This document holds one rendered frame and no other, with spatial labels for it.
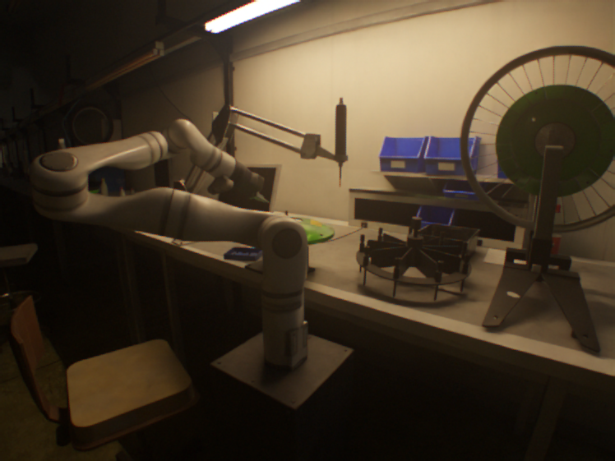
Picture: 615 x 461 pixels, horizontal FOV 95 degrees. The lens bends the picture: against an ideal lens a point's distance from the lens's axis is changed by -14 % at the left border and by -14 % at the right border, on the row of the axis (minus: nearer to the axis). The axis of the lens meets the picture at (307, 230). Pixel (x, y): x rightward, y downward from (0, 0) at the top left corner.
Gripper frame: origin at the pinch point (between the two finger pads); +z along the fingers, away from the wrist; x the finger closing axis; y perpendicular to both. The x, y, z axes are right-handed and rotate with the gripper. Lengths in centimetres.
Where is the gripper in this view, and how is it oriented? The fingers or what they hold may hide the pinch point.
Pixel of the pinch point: (267, 202)
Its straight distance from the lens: 103.9
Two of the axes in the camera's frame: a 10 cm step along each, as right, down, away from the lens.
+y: 0.9, -9.3, 3.5
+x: -8.1, 1.3, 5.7
